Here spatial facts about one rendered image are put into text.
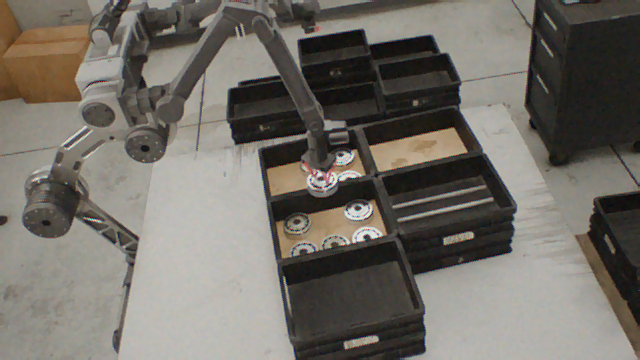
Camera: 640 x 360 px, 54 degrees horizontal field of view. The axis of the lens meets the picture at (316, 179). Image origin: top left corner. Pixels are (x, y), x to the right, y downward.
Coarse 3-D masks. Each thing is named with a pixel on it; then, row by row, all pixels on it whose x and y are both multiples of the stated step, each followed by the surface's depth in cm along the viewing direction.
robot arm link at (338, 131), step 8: (328, 120) 196; (336, 120) 196; (344, 120) 196; (312, 128) 190; (320, 128) 190; (328, 128) 193; (336, 128) 193; (344, 128) 193; (336, 136) 194; (344, 136) 195
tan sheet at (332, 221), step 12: (372, 204) 226; (312, 216) 226; (324, 216) 225; (336, 216) 224; (324, 228) 221; (336, 228) 220; (348, 228) 219; (360, 228) 218; (384, 228) 217; (288, 240) 219; (300, 240) 218; (312, 240) 217; (288, 252) 215
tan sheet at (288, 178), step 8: (360, 160) 245; (272, 168) 249; (280, 168) 248; (288, 168) 247; (296, 168) 247; (352, 168) 242; (360, 168) 241; (272, 176) 245; (280, 176) 244; (288, 176) 244; (296, 176) 243; (304, 176) 243; (272, 184) 242; (280, 184) 241; (288, 184) 240; (296, 184) 240; (304, 184) 239; (272, 192) 238; (280, 192) 238; (288, 192) 237
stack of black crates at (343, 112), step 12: (360, 84) 344; (372, 84) 345; (324, 96) 348; (336, 96) 348; (348, 96) 349; (360, 96) 349; (372, 96) 350; (324, 108) 350; (336, 108) 349; (348, 108) 347; (360, 108) 346; (372, 108) 344; (348, 120) 324; (360, 120) 326; (372, 120) 327
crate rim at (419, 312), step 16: (384, 240) 200; (320, 256) 198; (416, 288) 184; (288, 304) 186; (288, 320) 183; (368, 320) 178; (384, 320) 178; (400, 320) 179; (304, 336) 177; (320, 336) 177; (336, 336) 178
